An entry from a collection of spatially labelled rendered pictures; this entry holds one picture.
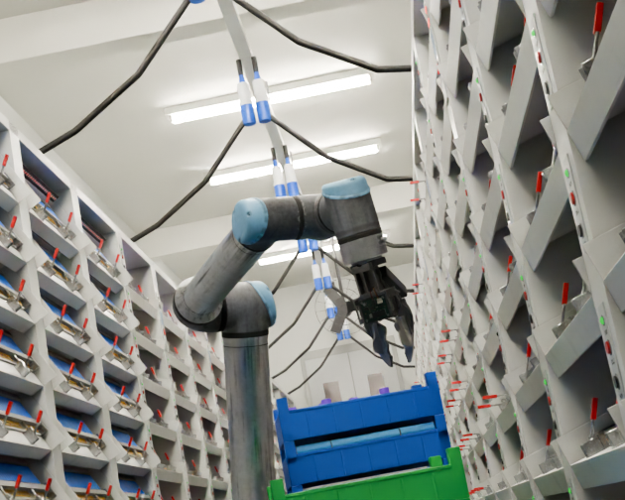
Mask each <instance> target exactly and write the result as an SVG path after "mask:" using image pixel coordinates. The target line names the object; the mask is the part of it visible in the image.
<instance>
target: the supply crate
mask: <svg viewBox="0 0 625 500"><path fill-rule="evenodd" d="M424 376H425V381H426V386H425V387H422V384H418V385H413V386H412V387H411V389H408V390H402V391H397V392H391V393H385V394H380V395H374V396H368V397H363V398H357V399H351V400H346V401H340V402H335V403H329V404H323V405H318V406H312V407H306V408H301V409H295V410H289V406H288V401H287V398H286V397H285V398H279V399H276V405H277V410H274V411H273V415H274V421H275V427H276V433H277V438H278V444H279V450H284V442H286V441H292V440H293V441H294V442H295V446H299V445H305V444H310V443H316V442H321V441H327V440H333V439H338V438H348V437H354V436H359V435H365V434H370V433H376V432H382V431H387V430H392V429H398V428H403V427H408V426H414V425H419V424H425V423H431V422H432V421H433V416H435V415H440V414H444V411H443V406H442V401H441V396H440V391H439V387H438V378H437V374H436V372H435V371H432V372H426V373H425V374H424Z"/></svg>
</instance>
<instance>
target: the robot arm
mask: <svg viewBox="0 0 625 500"><path fill-rule="evenodd" d="M321 190H322V192H321V194H309V195H294V196H278V197H262V198H257V197H249V198H247V199H241V200H239V201H238V202H237V203H236V204H235V206H234V210H233V212H232V218H231V224H232V228H231V229H230V231H229V232H228V233H227V235H226V236H225V237H224V238H223V240H222V241H221V242H220V244H219V245H218V246H217V247H216V249H215V250H214V251H213V253H212V254H211V255H210V256H209V258H208V259H207V260H206V262H205V263H204V264H203V265H202V267H201V268H200V269H199V270H198V272H197V273H196V274H195V276H194V277H191V278H188V279H186V280H184V281H183V282H181V283H180V285H179V286H178V287H177V289H176V290H175V292H174V296H173V300H172V303H173V311H174V314H175V316H176V317H177V319H178V320H179V322H180V323H182V324H183V325H184V326H186V327H188V328H190V329H192V330H195V331H200V332H221V337H222V339H223V352H224V369H225V386H226V403H227V420H228V436H229V453H230V470H231V487H232V500H269V499H268V493H267V487H268V486H270V481H271V480H275V479H276V466H275V449H274V432H273V414H272V397H271V379H270V362H269V344H268V336H269V327H272V326H273V325H274V324H275V323H276V318H277V310H276V305H275V301H274V298H273V295H272V293H271V291H270V289H269V288H268V286H267V285H266V284H264V283H263V282H260V281H253V282H249V281H244V282H239V281H240V280H241V279H242V278H243V277H244V276H245V275H246V274H247V272H248V271H249V270H250V269H251V268H252V267H253V266H254V264H255V263H256V262H257V261H258V260H259V259H260V258H261V256H262V255H263V254H264V253H265V252H266V251H267V250H268V249H270V248H271V247H272V246H273V245H274V243H275V242H279V241H290V240H304V239H311V240H316V241H323V240H328V239H330V238H332V237H334V236H335V237H336V240H337V243H338V247H339V251H340V254H341V257H342V260H343V264H344V265H345V266H347V265H351V267H350V269H351V272H352V273H353V276H354V279H355V282H356V286H357V289H358V292H359V296H360V297H359V298H356V299H354V300H352V301H353V304H354V307H355V310H356V314H357V317H358V320H359V324H360V325H361V324H363V323H364V327H365V329H366V331H367V332H368V334H369V335H370V336H371V338H372V339H373V341H372V348H373V351H374V352H375V353H378V354H379V355H380V356H381V358H382V359H383V361H384V362H385V363H386V364H387V365H388V366H389V367H393V355H392V354H391V353H390V350H389V347H390V345H389V343H388V342H387V339H386V335H387V327H386V326H385V325H383V324H381V323H379V322H378V321H382V320H383V319H386V318H389V317H394V318H395V323H394V327H395V329H396V331H398V332H399V339H400V341H401V343H402V345H404V347H405V355H406V357H407V360H408V362H409V363H410V362H412V359H413V354H414V318H413V313H412V311H411V309H410V307H409V305H408V304H407V302H406V299H405V297H406V296H407V295H408V293H407V288H406V286H405V285H404V284H403V283H402V282H401V281H400V280H399V279H398V278H397V277H396V276H395V275H394V274H393V273H392V272H391V271H390V270H389V269H388V268H387V267H386V266H382V267H379V266H378V265H381V264H384V263H387V262H386V258H385V257H382V255H384V254H387V253H388V249H387V246H386V243H385V241H386V240H387V237H386V236H383V233H382V229H381V225H380V222H379V219H378V215H377V212H376V209H375V206H374V202H373V199H372V196H371V192H370V186H369V185H368V183H367V181H366V179H365V178H364V177H363V176H357V177H353V178H349V179H345V180H341V181H337V182H334V183H330V184H326V185H323V186H322V188H321ZM402 298H403V299H402ZM356 306H358V309H359V312H360V315H361V318H360V317H359V313H358V310H357V307H356Z"/></svg>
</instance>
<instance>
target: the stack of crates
mask: <svg viewBox="0 0 625 500"><path fill-rule="evenodd" d="M445 452H446V457H447V462H448V464H447V465H442V460H441V456H440V455H436V456H431V457H429V464H430V468H426V469H420V470H415V471H409V472H404V473H399V474H393V475H388V476H382V477H377V478H371V479H366V480H360V481H355V482H350V483H344V484H339V485H333V486H328V487H322V488H318V489H313V490H307V491H302V492H296V493H291V494H285V489H284V483H283V479H282V478H280V479H275V480H271V481H270V486H268V487H267V493H268V499H269V500H470V498H469V497H470V495H469V491H468V486H467V481H466V476H465V471H464V467H463V462H462V457H461V453H460V448H459V446H455V447H449V448H447V449H446V450H445Z"/></svg>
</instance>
